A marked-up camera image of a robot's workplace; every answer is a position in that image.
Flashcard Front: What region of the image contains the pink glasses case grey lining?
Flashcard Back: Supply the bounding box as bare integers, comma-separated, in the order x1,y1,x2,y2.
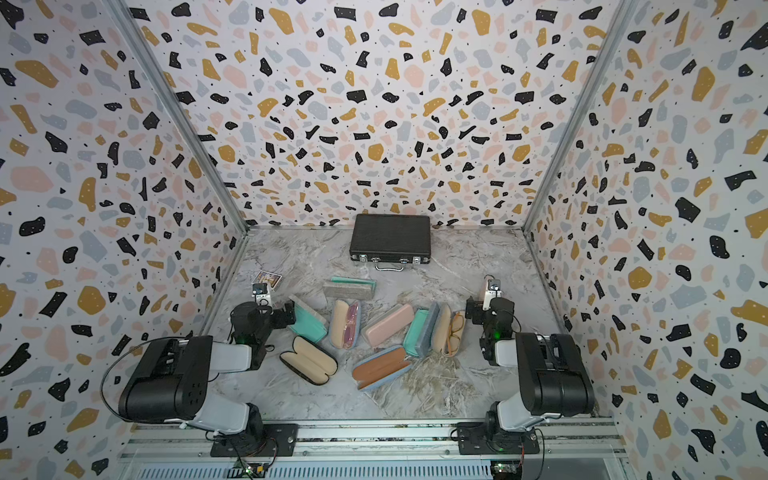
363,304,415,348

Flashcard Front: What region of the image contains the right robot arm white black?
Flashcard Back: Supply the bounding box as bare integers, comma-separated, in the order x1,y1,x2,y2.
459,275,596,453

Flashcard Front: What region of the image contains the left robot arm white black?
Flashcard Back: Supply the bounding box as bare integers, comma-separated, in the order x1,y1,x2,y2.
100,283,296,453

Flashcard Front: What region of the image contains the mint green glasses case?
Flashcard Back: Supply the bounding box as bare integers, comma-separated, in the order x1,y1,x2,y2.
289,295,328,343

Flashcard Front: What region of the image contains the black case beige lining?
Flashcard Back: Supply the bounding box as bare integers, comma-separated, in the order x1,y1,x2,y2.
279,336,338,386

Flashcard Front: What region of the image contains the grey case mint lining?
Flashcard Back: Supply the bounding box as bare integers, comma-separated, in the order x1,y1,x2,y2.
403,302,440,358

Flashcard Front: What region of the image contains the playing card box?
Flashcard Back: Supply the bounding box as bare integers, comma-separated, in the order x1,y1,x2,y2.
254,270,282,289

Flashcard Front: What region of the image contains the black ribbed briefcase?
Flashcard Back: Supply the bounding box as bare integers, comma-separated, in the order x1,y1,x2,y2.
349,214,432,265

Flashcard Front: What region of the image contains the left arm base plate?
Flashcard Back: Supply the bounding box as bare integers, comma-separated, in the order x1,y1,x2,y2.
210,423,299,458

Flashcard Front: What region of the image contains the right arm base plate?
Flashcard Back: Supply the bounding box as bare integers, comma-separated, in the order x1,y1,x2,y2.
455,422,540,455

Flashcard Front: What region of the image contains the aluminium front rail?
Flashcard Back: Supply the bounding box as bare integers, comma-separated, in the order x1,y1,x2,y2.
116,417,635,479

